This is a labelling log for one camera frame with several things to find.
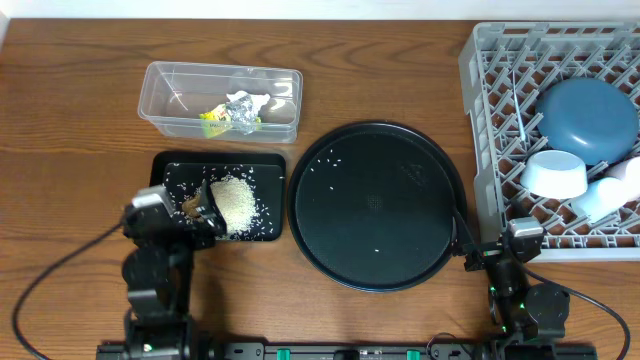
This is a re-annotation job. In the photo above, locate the light blue cup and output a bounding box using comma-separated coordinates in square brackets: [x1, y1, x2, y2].
[569, 177, 629, 223]

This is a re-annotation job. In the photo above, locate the white napkin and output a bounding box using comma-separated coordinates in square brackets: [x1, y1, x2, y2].
[226, 90, 271, 117]

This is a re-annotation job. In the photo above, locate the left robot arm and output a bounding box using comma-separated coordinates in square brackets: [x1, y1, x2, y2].
[122, 180, 227, 360]

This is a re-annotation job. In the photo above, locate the light blue bowl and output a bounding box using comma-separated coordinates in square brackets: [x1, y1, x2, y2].
[520, 150, 588, 200]

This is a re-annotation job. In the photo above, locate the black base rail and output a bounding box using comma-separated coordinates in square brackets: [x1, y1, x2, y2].
[94, 339, 599, 360]

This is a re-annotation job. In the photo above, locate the yellow foil snack wrapper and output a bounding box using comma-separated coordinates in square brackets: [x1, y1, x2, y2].
[199, 101, 262, 138]

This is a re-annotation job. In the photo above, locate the brown dried food piece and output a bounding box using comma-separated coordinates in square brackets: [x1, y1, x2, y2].
[181, 194, 200, 219]

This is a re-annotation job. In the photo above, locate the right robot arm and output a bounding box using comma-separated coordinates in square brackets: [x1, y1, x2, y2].
[452, 209, 570, 360]

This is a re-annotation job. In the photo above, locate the dark blue plate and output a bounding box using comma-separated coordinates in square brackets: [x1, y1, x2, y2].
[535, 78, 639, 165]

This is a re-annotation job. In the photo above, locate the grey dishwasher rack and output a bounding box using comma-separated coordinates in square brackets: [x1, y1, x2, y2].
[458, 21, 639, 262]

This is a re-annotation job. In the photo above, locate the black rectangular tray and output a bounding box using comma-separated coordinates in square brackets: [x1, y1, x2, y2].
[150, 151, 286, 242]

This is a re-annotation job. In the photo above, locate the pile of white rice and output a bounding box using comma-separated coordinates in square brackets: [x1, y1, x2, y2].
[162, 164, 286, 241]

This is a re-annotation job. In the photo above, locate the round black tray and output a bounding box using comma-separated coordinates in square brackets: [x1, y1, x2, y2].
[287, 121, 467, 293]

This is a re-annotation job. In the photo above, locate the clear plastic container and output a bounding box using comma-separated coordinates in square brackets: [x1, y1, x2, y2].
[138, 61, 303, 143]

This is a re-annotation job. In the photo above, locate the light blue spoon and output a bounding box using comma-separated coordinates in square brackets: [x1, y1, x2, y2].
[511, 69, 527, 143]

